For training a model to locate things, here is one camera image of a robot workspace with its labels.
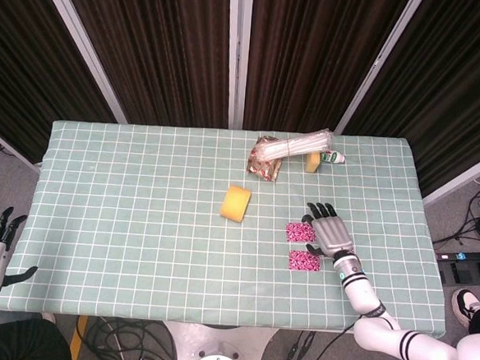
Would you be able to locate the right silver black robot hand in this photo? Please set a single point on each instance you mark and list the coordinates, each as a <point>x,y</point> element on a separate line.
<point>333,236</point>

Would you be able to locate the pink patterned rectangular block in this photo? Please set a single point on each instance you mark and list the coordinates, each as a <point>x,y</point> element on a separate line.
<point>298,232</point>
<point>304,260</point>

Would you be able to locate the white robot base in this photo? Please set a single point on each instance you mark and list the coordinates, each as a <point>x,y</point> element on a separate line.
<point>219,351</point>

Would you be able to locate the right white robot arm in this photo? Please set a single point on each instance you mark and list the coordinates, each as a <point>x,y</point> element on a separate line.
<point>363,296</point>

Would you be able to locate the small yellow sponge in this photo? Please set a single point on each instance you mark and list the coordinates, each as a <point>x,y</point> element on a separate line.
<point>312,163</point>

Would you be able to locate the small white green-label bottle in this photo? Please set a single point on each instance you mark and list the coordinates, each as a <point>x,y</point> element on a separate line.
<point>332,157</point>

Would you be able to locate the light-coloured shoe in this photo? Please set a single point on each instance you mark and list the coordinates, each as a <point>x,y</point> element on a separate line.
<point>49,318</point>

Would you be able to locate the person leg dark trousers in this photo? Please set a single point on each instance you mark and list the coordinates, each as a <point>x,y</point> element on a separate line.
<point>27,342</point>

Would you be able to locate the gold foil snack packet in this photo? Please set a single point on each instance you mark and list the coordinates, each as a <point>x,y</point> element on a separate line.
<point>265,169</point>

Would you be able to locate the bundle of clear straws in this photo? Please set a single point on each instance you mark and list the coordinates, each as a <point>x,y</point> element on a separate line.
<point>292,145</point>

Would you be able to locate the large yellow sponge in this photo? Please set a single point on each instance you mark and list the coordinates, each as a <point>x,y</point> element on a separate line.
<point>235,203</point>

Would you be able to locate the yellow floor tape strip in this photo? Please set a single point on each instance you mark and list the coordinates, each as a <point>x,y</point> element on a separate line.
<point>76,341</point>

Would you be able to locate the black white sneaker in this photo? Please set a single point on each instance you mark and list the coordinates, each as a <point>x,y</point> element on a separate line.
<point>464,307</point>

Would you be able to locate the green checked tablecloth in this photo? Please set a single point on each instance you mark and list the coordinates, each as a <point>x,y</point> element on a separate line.
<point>138,222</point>

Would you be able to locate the dark brown curtain panel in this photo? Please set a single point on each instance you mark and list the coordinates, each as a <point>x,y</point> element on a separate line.
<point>457,80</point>
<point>26,49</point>
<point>151,38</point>
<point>315,49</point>

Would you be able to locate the silver partition bottom rail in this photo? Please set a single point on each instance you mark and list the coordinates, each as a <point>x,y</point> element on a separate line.
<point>467,175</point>
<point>9,147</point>

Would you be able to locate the silver partition post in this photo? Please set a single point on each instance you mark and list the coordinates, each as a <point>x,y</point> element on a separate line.
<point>236,64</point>
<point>88,54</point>
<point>373,74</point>

